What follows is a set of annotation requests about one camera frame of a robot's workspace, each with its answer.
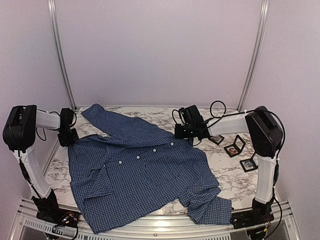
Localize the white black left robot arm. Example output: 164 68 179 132
2 104 79 223

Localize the black frame stand middle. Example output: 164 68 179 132
224 134 246 158

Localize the orange rimmed round brooch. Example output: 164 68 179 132
229 148 238 155

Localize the blue checked shirt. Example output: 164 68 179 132
68 104 232 234

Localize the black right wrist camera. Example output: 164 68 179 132
178 105 204 126

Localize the black frame stand far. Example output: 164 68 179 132
208 135 225 146

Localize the white blue round brooch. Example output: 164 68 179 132
245 161 253 168

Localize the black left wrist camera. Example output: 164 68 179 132
58 108 75 133

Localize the aluminium front rail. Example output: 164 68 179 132
9 199 301 240

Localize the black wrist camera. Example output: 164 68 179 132
58 108 75 133
178 105 204 126

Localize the black frame stand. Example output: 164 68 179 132
208 135 225 146
239 153 258 173
224 134 246 158

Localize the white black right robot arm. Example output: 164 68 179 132
174 105 286 224

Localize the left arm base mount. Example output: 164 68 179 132
31 190 81 228

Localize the black frame stand near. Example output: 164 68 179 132
239 153 258 173

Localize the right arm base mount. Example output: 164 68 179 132
230 198 275 229

